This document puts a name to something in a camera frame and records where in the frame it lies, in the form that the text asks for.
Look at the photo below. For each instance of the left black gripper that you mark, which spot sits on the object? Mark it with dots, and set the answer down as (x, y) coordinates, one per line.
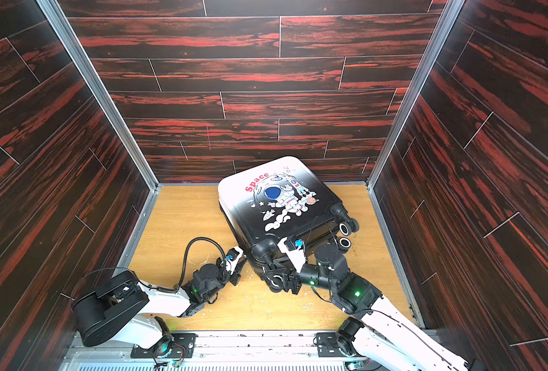
(237, 272)

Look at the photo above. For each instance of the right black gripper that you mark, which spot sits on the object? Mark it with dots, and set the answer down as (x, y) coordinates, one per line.
(285, 273)

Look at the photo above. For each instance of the black white space-print suitcase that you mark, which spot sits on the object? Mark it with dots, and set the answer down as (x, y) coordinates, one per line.
(277, 199)

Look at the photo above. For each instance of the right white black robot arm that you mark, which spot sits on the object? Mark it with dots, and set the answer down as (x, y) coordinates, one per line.
(374, 328)

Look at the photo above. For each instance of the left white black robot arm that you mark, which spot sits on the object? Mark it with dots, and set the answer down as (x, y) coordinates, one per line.
(129, 310)

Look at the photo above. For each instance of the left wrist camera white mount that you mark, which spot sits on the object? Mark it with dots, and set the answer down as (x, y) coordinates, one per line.
(235, 260)

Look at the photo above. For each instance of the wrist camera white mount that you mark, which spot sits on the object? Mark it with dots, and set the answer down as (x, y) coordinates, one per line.
(297, 256)
(235, 260)

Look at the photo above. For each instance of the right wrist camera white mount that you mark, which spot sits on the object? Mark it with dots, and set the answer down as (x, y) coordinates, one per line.
(297, 256)

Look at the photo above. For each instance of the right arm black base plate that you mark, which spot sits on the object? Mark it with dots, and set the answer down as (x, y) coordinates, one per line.
(327, 345)

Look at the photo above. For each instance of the front aluminium rail frame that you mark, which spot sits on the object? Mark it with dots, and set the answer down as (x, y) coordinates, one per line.
(222, 350)

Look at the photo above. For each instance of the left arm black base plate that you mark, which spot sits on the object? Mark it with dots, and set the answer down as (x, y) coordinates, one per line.
(181, 346)

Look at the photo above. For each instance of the left aluminium corner post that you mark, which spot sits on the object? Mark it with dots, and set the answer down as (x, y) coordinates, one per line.
(67, 36)

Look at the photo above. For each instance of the aluminium corner post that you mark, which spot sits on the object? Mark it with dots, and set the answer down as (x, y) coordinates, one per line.
(67, 36)
(444, 26)

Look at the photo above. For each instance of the right aluminium corner post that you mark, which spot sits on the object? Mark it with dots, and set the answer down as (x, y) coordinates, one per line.
(444, 26)

